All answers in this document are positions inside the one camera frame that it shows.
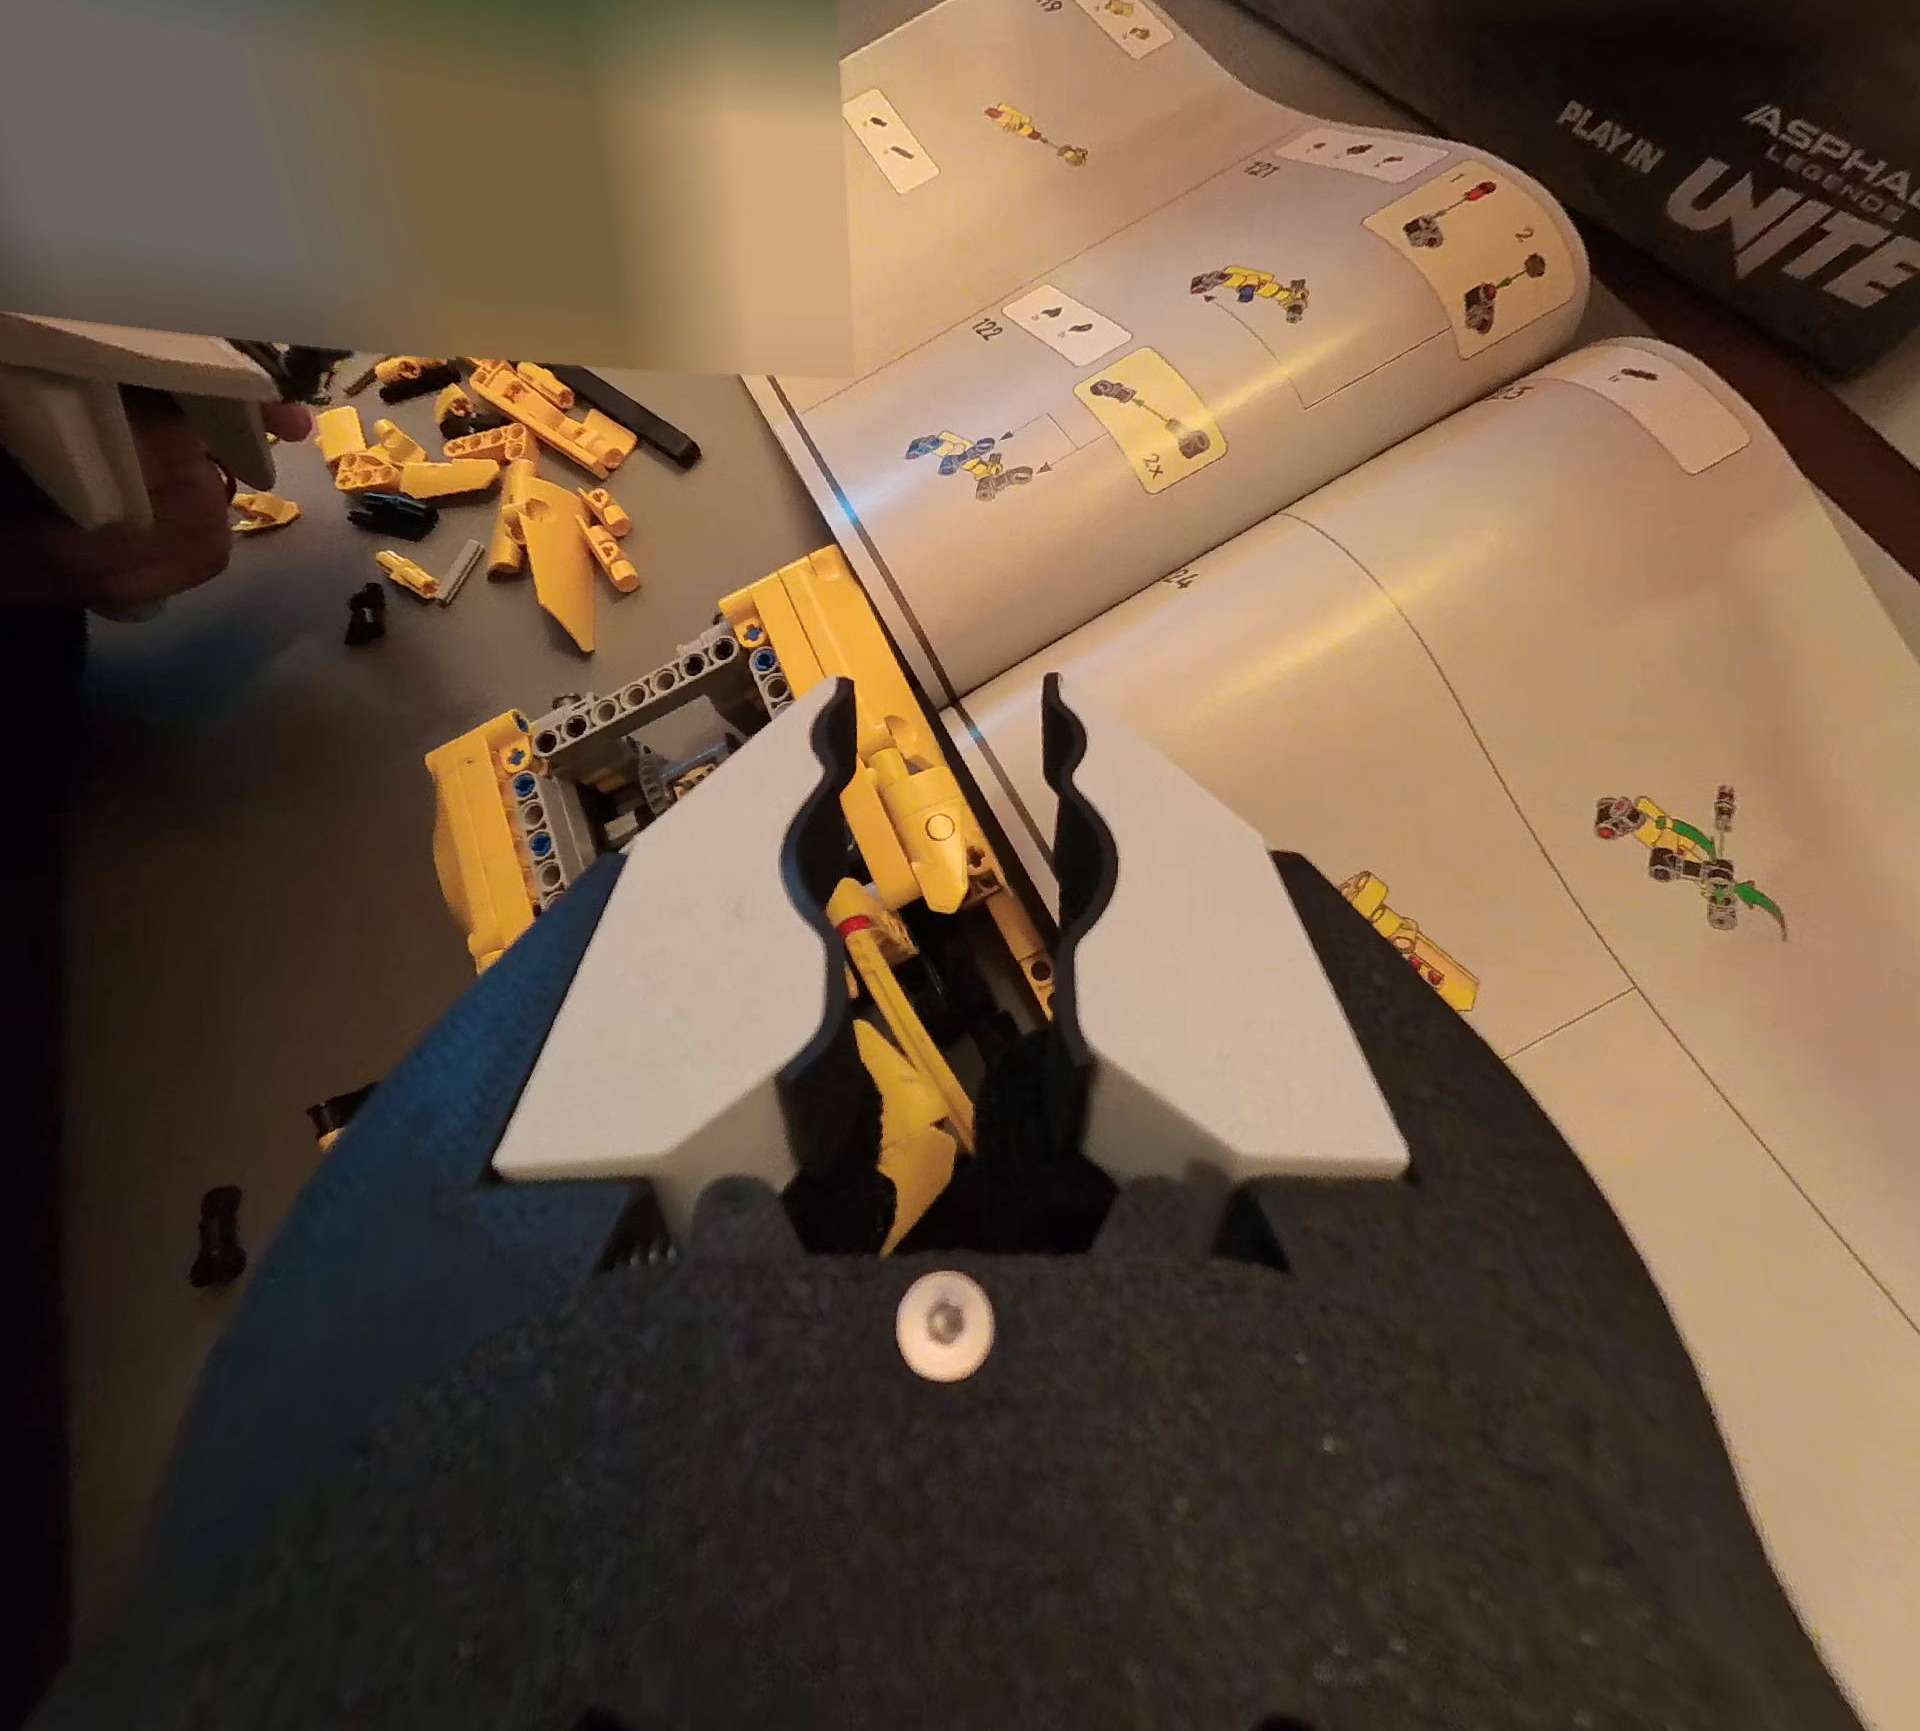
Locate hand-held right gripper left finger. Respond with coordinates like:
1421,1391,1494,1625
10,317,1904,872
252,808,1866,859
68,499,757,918
491,683,870,1249

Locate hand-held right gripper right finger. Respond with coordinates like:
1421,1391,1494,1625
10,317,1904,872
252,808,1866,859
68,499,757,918
1039,683,1410,1249

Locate yellow brick car model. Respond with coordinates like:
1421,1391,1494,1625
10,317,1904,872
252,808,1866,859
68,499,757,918
421,546,1067,1249

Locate pile of yellow brick pieces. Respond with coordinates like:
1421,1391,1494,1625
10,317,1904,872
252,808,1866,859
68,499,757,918
226,348,705,669

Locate grey desk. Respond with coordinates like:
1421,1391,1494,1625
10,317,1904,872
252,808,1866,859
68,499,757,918
0,0,1920,1611

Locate person's left hand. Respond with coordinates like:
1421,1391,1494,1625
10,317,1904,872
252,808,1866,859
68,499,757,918
84,392,317,624

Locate open instruction booklet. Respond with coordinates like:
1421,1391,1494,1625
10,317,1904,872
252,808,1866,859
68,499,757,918
743,0,1920,1673

